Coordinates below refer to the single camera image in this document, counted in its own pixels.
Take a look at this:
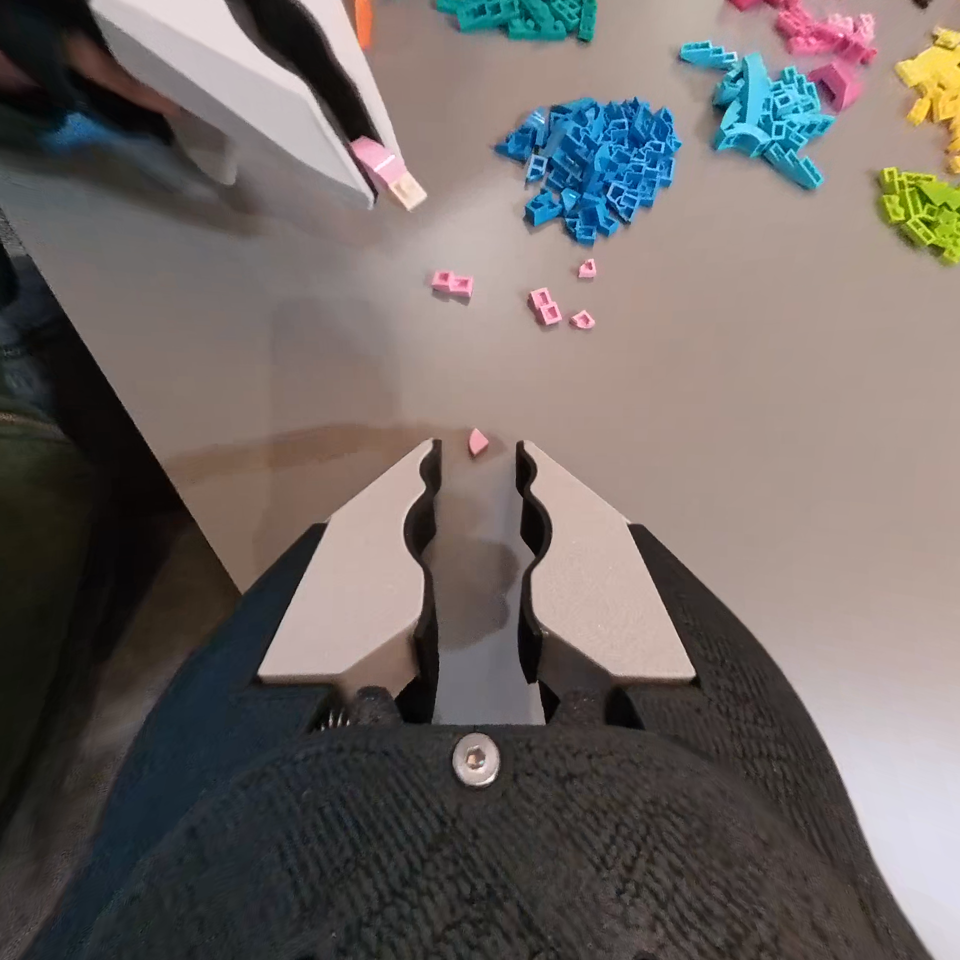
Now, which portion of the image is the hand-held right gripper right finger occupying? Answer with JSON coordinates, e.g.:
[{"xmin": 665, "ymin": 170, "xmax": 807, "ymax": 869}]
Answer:
[{"xmin": 514, "ymin": 440, "xmax": 699, "ymax": 725}]

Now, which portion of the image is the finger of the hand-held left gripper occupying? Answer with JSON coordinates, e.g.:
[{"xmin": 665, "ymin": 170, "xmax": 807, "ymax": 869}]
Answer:
[
  {"xmin": 88, "ymin": 0, "xmax": 376, "ymax": 211},
  {"xmin": 270, "ymin": 0, "xmax": 408, "ymax": 172}
]

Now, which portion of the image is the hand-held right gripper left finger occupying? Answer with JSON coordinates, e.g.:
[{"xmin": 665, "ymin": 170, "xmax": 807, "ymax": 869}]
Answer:
[{"xmin": 257, "ymin": 438, "xmax": 444, "ymax": 725}]

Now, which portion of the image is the pink and cream lego assembly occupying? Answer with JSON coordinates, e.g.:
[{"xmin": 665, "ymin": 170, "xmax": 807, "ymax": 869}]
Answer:
[{"xmin": 348, "ymin": 136, "xmax": 429, "ymax": 215}]

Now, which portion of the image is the pile of teal lego pieces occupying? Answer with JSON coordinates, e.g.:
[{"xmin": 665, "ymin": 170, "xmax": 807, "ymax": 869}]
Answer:
[{"xmin": 433, "ymin": 0, "xmax": 599, "ymax": 42}]

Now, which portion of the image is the pile of blue lego pieces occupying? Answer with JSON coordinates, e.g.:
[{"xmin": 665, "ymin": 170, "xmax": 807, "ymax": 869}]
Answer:
[{"xmin": 495, "ymin": 97, "xmax": 684, "ymax": 247}]

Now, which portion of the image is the pile of cyan lego pieces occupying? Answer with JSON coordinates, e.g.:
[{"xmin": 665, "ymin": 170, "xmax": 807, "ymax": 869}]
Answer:
[{"xmin": 678, "ymin": 41, "xmax": 837, "ymax": 190}]

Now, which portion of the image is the pile of pink lego pieces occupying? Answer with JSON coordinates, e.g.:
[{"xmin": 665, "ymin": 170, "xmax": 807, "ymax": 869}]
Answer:
[{"xmin": 774, "ymin": 0, "xmax": 879, "ymax": 66}]

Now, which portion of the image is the large magenta lego slope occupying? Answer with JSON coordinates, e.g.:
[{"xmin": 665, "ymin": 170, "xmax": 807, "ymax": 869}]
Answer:
[{"xmin": 806, "ymin": 60, "xmax": 864, "ymax": 112}]

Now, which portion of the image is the pile of lime lego pieces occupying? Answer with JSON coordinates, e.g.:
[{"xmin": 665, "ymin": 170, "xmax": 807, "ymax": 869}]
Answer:
[{"xmin": 877, "ymin": 166, "xmax": 960, "ymax": 265}]

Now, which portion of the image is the pile of yellow lego pieces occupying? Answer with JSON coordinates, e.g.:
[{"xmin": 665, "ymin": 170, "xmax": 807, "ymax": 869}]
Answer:
[{"xmin": 894, "ymin": 26, "xmax": 960, "ymax": 174}]

